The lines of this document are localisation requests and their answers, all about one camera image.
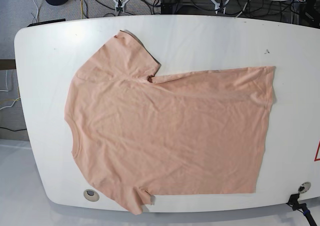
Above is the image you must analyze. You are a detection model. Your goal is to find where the peach pink T-shirt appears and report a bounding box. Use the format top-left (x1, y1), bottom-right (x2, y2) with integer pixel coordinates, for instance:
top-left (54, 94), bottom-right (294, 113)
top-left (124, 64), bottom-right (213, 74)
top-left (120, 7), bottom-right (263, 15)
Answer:
top-left (64, 31), bottom-right (275, 215)

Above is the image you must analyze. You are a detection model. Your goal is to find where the red triangle warning sticker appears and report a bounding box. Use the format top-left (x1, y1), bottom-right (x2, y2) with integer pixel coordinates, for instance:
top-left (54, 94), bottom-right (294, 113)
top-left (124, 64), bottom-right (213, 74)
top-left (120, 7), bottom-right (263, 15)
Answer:
top-left (314, 142), bottom-right (320, 162)

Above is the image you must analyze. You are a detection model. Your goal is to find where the left table cable grommet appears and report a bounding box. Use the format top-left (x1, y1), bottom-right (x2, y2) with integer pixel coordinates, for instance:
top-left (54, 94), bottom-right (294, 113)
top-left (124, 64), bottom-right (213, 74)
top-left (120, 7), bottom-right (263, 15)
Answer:
top-left (83, 189), bottom-right (100, 202)

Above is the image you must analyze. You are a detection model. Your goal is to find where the table cable grommet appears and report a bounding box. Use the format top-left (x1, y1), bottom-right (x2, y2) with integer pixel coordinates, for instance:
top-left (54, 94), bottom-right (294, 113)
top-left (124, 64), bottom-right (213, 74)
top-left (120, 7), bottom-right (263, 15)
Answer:
top-left (298, 181), bottom-right (311, 194)
top-left (83, 189), bottom-right (100, 202)

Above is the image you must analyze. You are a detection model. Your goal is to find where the yellow floor cable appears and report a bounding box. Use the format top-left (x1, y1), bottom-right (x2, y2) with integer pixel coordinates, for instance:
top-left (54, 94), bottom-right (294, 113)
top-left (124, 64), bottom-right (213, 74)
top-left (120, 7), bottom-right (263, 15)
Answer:
top-left (80, 0), bottom-right (90, 19)

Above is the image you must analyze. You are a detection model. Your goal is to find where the white floor cable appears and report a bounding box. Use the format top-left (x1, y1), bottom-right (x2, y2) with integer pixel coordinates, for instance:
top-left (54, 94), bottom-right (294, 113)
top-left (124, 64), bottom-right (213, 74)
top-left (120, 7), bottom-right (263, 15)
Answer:
top-left (31, 0), bottom-right (40, 24)

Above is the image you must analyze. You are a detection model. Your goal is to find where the black clamp with cable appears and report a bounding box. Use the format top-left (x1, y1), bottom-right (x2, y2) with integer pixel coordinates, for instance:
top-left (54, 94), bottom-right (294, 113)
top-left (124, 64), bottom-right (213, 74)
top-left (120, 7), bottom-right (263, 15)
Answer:
top-left (286, 193), bottom-right (317, 226)

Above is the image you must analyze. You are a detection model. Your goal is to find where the right table cable grommet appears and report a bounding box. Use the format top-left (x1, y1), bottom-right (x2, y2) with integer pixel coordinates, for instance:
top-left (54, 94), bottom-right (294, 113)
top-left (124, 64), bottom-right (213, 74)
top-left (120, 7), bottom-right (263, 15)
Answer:
top-left (298, 181), bottom-right (311, 194)

